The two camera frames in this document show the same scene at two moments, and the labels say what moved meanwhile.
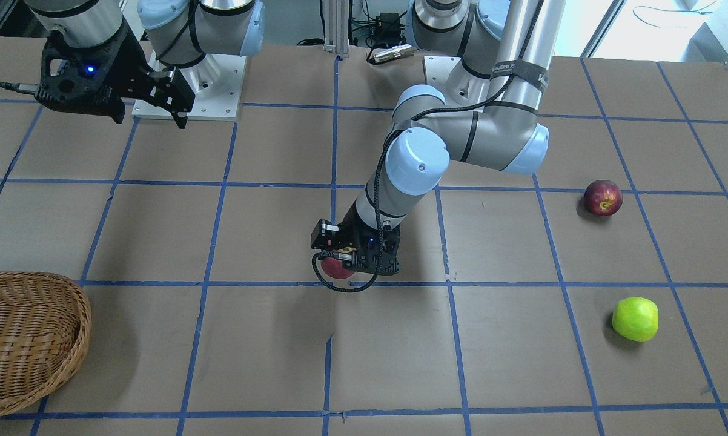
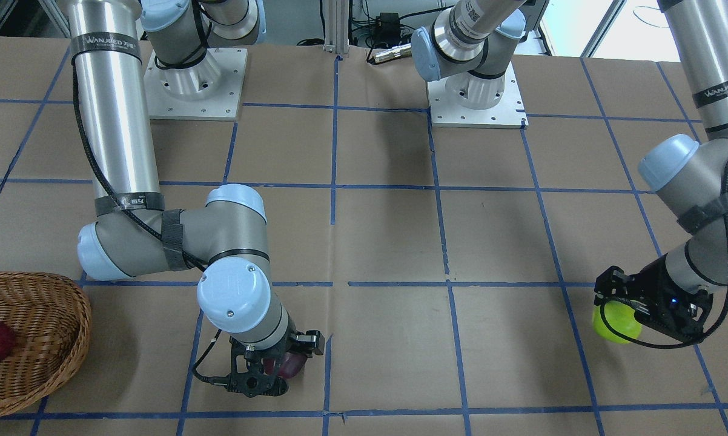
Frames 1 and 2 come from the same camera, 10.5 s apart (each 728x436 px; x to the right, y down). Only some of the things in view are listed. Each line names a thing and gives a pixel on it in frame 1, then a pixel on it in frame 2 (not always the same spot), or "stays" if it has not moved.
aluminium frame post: [337, 26] stays
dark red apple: [603, 198] → [292, 366]
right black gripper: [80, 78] → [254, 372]
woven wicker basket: [33, 330] stays
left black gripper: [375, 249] → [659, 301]
